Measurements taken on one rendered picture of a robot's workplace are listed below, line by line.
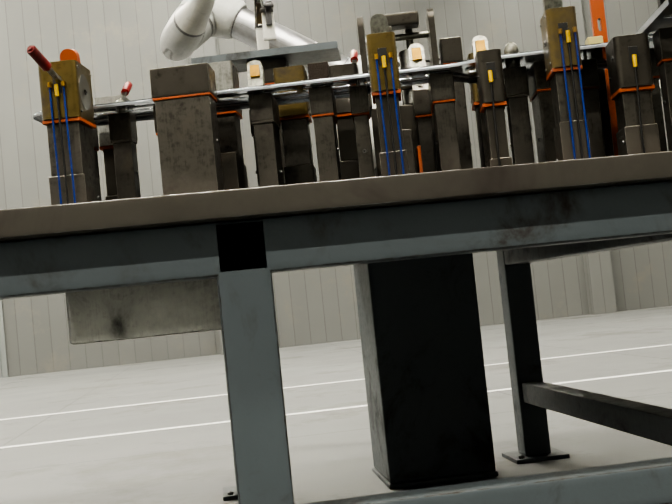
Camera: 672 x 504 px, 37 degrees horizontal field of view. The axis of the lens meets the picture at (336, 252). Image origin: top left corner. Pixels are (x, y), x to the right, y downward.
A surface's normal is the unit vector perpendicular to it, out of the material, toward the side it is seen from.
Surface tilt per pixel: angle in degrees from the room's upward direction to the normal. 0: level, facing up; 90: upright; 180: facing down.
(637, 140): 90
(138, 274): 90
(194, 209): 90
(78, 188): 90
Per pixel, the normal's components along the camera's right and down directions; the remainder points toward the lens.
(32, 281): 0.11, -0.06
